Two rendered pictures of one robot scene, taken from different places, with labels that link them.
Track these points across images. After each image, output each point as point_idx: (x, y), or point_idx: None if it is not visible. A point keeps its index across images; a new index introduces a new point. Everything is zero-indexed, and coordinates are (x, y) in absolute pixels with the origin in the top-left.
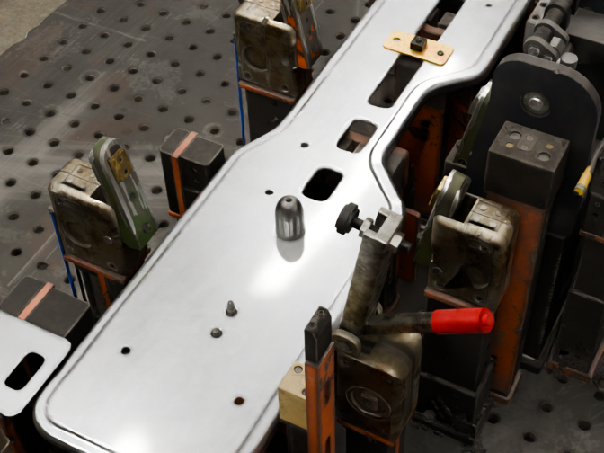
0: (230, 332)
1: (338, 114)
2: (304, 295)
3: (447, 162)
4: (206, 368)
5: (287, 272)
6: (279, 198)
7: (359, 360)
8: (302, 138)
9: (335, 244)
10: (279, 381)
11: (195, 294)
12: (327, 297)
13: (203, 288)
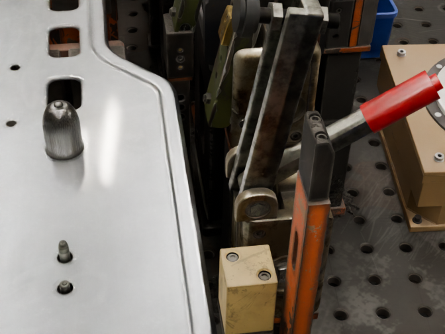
0: (81, 278)
1: (29, 30)
2: (134, 201)
3: (169, 34)
4: (84, 333)
5: (97, 189)
6: (28, 123)
7: (280, 219)
8: (8, 63)
9: (127, 140)
10: (182, 301)
11: (4, 259)
12: (161, 191)
13: (10, 249)
